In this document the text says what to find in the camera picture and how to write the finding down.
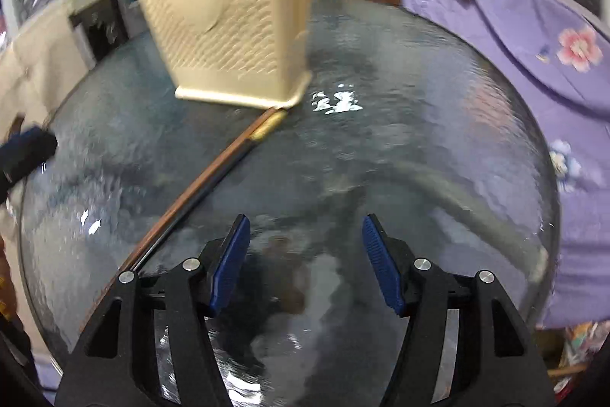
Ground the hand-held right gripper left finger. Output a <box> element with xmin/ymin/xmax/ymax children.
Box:
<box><xmin>55</xmin><ymin>214</ymin><xmax>251</xmax><ymax>407</ymax></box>

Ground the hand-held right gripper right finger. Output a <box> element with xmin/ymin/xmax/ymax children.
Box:
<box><xmin>361</xmin><ymin>214</ymin><xmax>556</xmax><ymax>407</ymax></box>

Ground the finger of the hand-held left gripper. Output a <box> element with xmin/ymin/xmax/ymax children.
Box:
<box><xmin>0</xmin><ymin>125</ymin><xmax>59</xmax><ymax>204</ymax></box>

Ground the beige perforated utensil holder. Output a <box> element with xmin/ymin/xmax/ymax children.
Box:
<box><xmin>124</xmin><ymin>0</ymin><xmax>315</xmax><ymax>110</ymax></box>

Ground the water dispenser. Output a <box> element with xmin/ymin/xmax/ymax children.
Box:
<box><xmin>68</xmin><ymin>0</ymin><xmax>144</xmax><ymax>65</ymax></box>

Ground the purple floral cloth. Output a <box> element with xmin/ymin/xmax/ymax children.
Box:
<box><xmin>399</xmin><ymin>0</ymin><xmax>610</xmax><ymax>329</ymax></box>

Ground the grey table frame tube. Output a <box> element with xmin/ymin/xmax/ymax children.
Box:
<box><xmin>395</xmin><ymin>159</ymin><xmax>550</xmax><ymax>285</ymax></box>

